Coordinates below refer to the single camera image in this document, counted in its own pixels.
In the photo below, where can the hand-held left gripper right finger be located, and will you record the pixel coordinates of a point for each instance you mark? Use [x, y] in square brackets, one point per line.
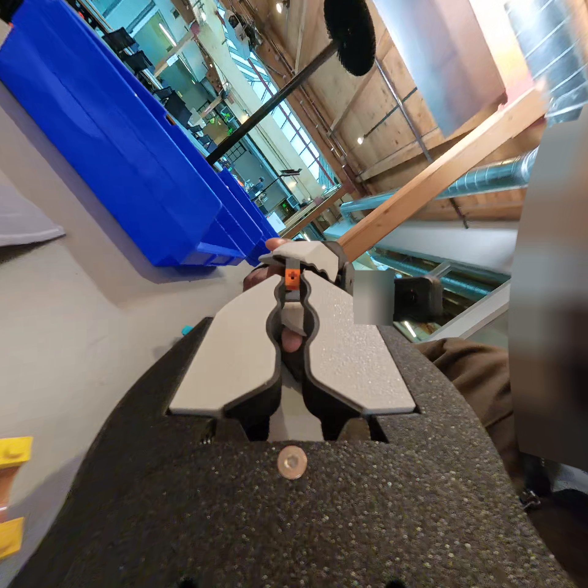
[358, 363]

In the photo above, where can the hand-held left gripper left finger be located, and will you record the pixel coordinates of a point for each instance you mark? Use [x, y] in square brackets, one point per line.
[225, 363]

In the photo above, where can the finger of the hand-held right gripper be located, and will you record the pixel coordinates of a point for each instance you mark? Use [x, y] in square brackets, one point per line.
[294, 251]
[327, 262]

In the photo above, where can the orange toy brick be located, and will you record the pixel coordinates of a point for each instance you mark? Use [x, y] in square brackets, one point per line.
[292, 278]

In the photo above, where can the person's right forearm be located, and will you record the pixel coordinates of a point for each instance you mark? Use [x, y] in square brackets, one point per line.
[468, 381]

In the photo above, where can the grey desk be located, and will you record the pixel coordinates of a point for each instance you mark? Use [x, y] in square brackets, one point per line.
[69, 344]

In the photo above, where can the person's right hand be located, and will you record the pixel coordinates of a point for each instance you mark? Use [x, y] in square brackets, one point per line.
[259, 278]

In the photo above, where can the white box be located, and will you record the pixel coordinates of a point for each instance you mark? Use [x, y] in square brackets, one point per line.
[275, 221]

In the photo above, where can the blue plastic bin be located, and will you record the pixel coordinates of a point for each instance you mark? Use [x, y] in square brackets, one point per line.
[115, 138]
[257, 220]

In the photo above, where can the black light stand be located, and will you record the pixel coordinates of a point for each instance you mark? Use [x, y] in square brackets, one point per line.
[289, 172]

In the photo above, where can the wooden ceiling beam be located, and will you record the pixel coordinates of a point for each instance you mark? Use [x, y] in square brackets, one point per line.
[436, 179]

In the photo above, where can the black pole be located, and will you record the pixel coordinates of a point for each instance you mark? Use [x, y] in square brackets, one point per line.
[349, 32]

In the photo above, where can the multicoloured toy brick assembly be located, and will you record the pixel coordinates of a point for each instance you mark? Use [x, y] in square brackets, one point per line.
[13, 450]

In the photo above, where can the grey instruction booklet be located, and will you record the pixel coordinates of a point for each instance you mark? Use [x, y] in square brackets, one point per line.
[23, 220]

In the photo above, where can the person's brown hooded jacket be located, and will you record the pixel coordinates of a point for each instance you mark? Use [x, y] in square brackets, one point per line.
[565, 528]

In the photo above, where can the silver air duct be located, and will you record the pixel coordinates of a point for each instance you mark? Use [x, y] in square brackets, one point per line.
[459, 275]
[482, 177]

